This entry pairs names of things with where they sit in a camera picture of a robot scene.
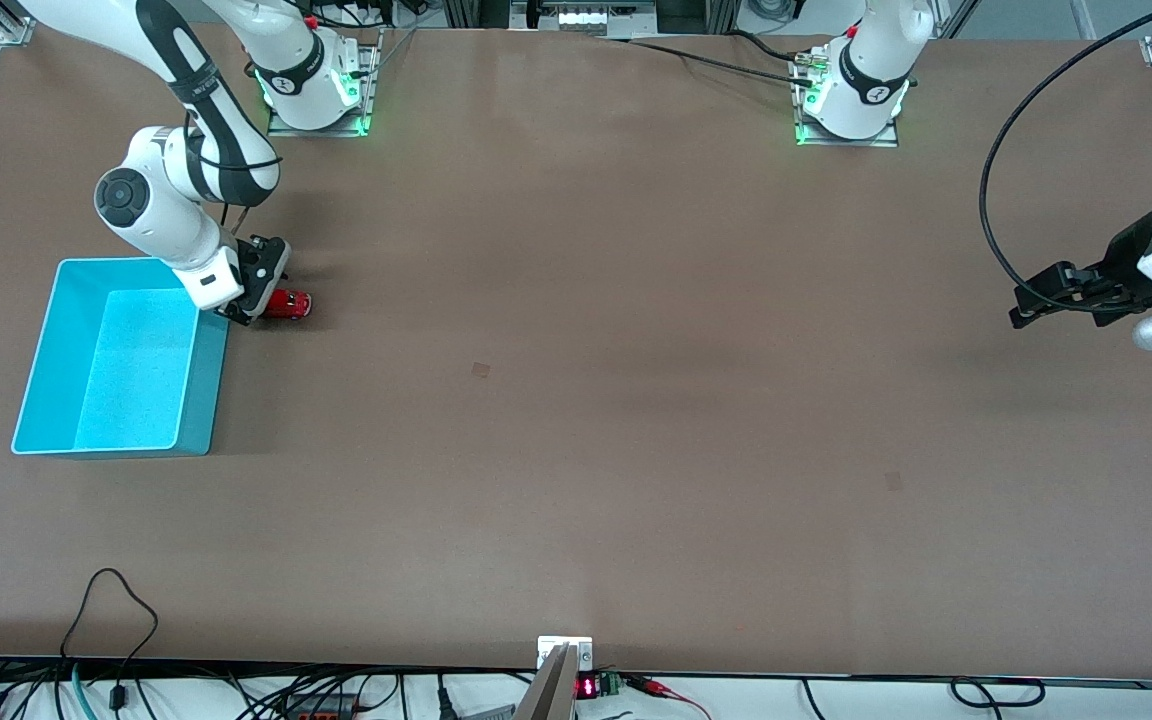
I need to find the red beetle toy car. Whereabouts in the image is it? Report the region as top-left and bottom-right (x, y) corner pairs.
(262, 288), (314, 320)

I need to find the light blue plastic box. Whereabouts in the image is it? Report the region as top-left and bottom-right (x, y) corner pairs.
(11, 257), (231, 458)

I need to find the lit control unit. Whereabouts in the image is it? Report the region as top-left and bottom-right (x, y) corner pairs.
(511, 0), (657, 39)

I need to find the red clip lead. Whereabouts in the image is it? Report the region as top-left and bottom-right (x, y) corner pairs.
(622, 675), (712, 720)

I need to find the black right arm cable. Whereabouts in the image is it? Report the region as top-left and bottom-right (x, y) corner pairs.
(184, 105), (284, 241)

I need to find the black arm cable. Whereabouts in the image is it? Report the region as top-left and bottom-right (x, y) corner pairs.
(184, 105), (284, 241)
(980, 0), (1152, 316)

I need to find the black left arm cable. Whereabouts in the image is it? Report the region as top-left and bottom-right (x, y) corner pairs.
(980, 0), (1152, 316)

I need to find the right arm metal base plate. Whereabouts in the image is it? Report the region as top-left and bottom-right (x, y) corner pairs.
(266, 28), (383, 138)

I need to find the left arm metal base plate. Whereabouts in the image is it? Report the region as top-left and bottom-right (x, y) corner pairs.
(791, 45), (901, 149)

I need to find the thin black looped cable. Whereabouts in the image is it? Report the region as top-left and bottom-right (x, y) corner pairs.
(61, 568), (159, 713)

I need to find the short black table cable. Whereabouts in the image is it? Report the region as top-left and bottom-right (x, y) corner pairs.
(731, 30), (807, 63)

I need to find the thick black table cable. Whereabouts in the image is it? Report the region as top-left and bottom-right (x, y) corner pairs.
(601, 35), (817, 87)

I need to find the black flat looped cable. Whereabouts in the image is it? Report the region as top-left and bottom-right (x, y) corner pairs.
(951, 678), (1047, 708)

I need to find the white mounting bracket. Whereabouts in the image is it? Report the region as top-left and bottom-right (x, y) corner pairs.
(537, 636), (594, 671)

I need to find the grey metal camera bar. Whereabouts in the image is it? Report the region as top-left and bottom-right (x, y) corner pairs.
(513, 643), (577, 720)

